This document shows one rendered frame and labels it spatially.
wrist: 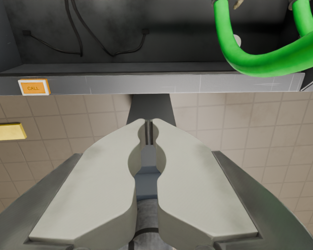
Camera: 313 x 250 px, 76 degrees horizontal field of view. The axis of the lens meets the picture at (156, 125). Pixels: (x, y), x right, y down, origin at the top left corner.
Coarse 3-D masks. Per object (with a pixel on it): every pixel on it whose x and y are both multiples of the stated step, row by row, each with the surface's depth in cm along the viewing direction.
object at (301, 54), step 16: (224, 0) 19; (224, 16) 19; (224, 32) 18; (224, 48) 17; (240, 48) 17; (288, 48) 9; (304, 48) 8; (240, 64) 14; (256, 64) 12; (272, 64) 10; (288, 64) 9; (304, 64) 9
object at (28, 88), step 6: (24, 84) 38; (30, 84) 38; (36, 84) 38; (42, 84) 38; (48, 84) 39; (24, 90) 39; (30, 90) 39; (36, 90) 39; (42, 90) 39; (48, 90) 39
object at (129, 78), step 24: (0, 72) 41; (24, 72) 41; (48, 72) 39; (72, 72) 39; (96, 72) 39; (120, 72) 39; (144, 72) 39; (168, 72) 39; (192, 72) 39; (216, 72) 39
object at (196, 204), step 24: (168, 144) 9; (192, 144) 9; (168, 168) 8; (192, 168) 8; (216, 168) 8; (168, 192) 7; (192, 192) 7; (216, 192) 7; (168, 216) 6; (192, 216) 6; (216, 216) 6; (240, 216) 6; (168, 240) 7; (192, 240) 6; (216, 240) 5
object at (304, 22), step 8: (296, 0) 20; (304, 0) 19; (296, 8) 20; (304, 8) 19; (296, 16) 20; (304, 16) 19; (312, 16) 19; (296, 24) 20; (304, 24) 19; (312, 24) 19; (304, 32) 19
